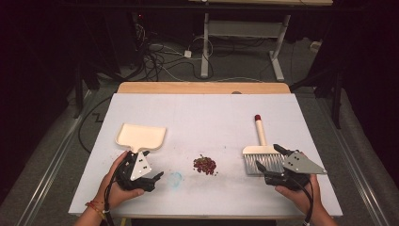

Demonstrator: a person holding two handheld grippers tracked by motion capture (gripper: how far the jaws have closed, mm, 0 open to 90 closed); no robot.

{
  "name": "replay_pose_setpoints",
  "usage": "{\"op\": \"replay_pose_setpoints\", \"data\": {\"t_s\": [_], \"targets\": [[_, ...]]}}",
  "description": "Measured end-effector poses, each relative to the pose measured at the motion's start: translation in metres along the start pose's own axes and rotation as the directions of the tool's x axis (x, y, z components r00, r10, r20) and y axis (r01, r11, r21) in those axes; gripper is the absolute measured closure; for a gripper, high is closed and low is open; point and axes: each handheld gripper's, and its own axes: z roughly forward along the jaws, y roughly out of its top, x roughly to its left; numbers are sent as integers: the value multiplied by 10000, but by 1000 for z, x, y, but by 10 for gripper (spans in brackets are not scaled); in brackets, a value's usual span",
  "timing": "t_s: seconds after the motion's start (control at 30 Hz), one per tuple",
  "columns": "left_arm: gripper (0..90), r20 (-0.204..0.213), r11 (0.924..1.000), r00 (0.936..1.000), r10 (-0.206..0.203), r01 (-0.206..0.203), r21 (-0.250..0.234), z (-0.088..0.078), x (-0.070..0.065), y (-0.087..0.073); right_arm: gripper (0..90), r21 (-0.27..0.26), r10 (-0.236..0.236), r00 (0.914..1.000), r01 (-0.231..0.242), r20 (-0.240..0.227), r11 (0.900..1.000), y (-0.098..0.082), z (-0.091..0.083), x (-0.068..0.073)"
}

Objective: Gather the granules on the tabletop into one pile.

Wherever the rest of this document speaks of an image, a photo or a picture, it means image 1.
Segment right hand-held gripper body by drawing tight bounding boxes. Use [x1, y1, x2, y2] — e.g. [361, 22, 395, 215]
[263, 150, 328, 192]

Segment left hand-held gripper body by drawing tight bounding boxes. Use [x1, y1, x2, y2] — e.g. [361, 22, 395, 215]
[116, 151, 157, 193]

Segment cream plastic dustpan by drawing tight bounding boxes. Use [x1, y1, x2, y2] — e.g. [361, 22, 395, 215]
[115, 122, 168, 153]

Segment cream hand brush grey bristles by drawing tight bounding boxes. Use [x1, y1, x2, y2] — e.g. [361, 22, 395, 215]
[242, 114, 288, 176]

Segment group of red beans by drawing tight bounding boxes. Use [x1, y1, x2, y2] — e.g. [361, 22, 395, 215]
[192, 153, 218, 177]

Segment person's right hand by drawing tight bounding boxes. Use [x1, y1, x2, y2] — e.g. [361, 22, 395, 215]
[274, 173, 322, 217]

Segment person's left hand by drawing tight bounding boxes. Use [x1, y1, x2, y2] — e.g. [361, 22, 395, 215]
[93, 151, 145, 211]

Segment white foam board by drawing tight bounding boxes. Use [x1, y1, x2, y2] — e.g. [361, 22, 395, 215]
[68, 92, 343, 218]

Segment black metal stand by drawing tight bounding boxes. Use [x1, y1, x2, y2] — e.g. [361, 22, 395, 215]
[290, 67, 343, 130]
[73, 59, 102, 120]

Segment wooden table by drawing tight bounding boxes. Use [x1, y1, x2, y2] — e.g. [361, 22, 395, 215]
[117, 81, 292, 95]

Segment small white box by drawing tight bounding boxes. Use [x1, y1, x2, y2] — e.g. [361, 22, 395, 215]
[309, 40, 324, 53]

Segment white-framed desk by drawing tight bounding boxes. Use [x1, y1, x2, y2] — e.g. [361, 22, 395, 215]
[187, 0, 334, 83]

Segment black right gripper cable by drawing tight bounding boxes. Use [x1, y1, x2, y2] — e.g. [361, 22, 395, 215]
[289, 176, 315, 226]

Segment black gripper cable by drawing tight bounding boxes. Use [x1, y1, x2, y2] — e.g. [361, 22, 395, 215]
[289, 176, 315, 226]
[103, 156, 121, 226]

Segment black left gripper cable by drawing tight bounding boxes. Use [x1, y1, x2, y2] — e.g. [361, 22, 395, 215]
[103, 156, 121, 226]

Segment red orange bracelet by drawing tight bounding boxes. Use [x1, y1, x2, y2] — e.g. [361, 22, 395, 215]
[84, 200, 107, 220]

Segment black floor cable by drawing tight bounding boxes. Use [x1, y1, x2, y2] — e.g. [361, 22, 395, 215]
[77, 95, 113, 155]

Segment bundle of floor cables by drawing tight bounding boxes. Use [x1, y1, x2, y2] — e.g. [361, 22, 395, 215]
[133, 23, 217, 83]

